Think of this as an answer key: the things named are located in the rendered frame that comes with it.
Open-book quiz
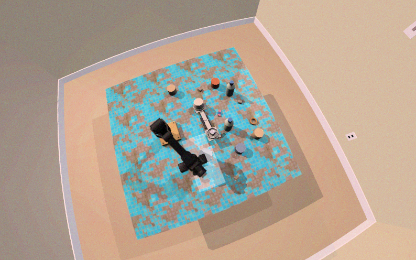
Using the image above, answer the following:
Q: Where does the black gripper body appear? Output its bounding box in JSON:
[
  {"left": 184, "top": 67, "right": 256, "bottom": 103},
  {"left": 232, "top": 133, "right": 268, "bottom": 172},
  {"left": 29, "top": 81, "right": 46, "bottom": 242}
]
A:
[{"left": 178, "top": 154, "right": 207, "bottom": 173}]

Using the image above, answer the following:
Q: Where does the dark grey bottle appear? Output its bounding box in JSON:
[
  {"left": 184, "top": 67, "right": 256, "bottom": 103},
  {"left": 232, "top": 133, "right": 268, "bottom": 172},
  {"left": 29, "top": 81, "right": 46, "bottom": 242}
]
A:
[
  {"left": 224, "top": 117, "right": 234, "bottom": 131},
  {"left": 225, "top": 80, "right": 235, "bottom": 97}
]

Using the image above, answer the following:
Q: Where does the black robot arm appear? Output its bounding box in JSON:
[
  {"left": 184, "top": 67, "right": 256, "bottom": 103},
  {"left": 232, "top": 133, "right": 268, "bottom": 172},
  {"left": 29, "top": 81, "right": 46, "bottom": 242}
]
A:
[{"left": 150, "top": 118, "right": 206, "bottom": 177}]

